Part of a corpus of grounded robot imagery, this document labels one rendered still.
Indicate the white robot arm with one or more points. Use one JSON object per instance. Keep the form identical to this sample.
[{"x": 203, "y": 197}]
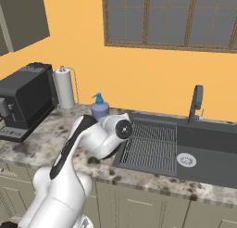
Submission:
[{"x": 64, "y": 188}]

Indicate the olive wall cabinet door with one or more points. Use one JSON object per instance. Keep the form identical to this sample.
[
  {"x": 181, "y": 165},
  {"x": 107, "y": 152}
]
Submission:
[{"x": 23, "y": 18}]

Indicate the black coffee machine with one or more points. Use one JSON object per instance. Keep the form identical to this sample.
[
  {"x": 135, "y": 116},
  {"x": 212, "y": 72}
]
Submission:
[{"x": 23, "y": 102}]

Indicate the dark grey sink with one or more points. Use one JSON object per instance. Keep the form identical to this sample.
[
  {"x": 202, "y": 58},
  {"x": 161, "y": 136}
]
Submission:
[{"x": 179, "y": 148}]

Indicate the white paper towel roll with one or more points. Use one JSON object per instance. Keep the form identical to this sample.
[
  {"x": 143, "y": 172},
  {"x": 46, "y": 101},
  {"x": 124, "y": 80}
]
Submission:
[{"x": 64, "y": 89}]

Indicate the olive base cabinet door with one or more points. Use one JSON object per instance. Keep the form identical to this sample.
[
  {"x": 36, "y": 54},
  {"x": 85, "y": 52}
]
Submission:
[
  {"x": 139, "y": 207},
  {"x": 14, "y": 197},
  {"x": 213, "y": 216},
  {"x": 91, "y": 204}
]

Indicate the blue soap dispenser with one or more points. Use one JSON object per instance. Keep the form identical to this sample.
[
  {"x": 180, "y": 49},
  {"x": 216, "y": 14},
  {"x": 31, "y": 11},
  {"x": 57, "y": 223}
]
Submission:
[{"x": 99, "y": 108}]

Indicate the wooden framed window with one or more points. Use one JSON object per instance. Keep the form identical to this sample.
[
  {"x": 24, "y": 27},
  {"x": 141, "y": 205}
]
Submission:
[{"x": 169, "y": 18}]

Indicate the dark grey tap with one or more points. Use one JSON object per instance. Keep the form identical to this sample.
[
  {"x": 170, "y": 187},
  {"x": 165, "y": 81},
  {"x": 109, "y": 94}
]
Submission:
[{"x": 196, "y": 103}]

